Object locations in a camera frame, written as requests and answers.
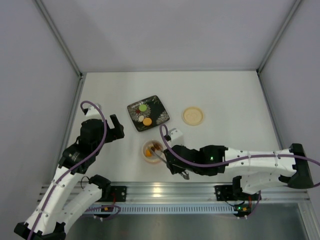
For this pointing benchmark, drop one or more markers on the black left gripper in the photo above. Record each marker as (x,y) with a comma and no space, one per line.
(113,131)

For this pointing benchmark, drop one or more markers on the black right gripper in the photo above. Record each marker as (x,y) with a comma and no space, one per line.
(170,160)

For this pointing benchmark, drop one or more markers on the red brown sushi snack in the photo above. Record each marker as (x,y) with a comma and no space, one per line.
(157,146)

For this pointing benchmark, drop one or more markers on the orange fish shaped snack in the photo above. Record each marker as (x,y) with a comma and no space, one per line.
(148,154)

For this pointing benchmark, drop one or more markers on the small white oval snack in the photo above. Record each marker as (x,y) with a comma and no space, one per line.
(141,118)

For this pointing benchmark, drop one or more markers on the orange round cracker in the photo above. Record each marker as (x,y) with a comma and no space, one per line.
(147,121)

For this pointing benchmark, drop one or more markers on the green round cookie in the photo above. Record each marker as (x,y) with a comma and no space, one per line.
(143,107)

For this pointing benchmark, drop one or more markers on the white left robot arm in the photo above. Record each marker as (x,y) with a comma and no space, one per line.
(54,215)

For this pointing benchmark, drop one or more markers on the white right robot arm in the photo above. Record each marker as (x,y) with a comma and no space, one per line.
(251,172)

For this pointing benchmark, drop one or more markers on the cream round box lid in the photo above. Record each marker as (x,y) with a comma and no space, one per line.
(193,116)

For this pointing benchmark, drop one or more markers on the black floral square plate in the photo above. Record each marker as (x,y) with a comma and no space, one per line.
(155,110)

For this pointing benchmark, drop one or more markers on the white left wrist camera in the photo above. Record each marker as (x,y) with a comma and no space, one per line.
(92,112)

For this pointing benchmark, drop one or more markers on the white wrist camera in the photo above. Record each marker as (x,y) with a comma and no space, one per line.
(176,137)
(92,112)

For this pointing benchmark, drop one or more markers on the aluminium mounting rail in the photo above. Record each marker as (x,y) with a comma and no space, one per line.
(197,192)

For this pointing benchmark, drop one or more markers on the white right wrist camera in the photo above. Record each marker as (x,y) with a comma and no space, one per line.
(176,137)

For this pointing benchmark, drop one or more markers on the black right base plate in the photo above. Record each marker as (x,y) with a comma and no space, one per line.
(230,193)

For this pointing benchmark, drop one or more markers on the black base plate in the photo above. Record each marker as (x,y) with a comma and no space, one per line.
(230,193)
(117,193)

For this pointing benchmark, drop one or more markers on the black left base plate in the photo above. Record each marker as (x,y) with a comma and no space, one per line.
(117,193)

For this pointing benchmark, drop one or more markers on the grey slotted cable duct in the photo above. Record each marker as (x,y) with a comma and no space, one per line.
(131,209)

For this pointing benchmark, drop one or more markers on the left aluminium frame post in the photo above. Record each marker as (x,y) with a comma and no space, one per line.
(41,7)

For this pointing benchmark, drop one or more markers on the aluminium frame post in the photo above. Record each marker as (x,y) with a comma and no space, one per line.
(41,7)
(291,13)

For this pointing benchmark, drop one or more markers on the right aluminium frame post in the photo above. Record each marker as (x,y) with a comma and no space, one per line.
(291,13)

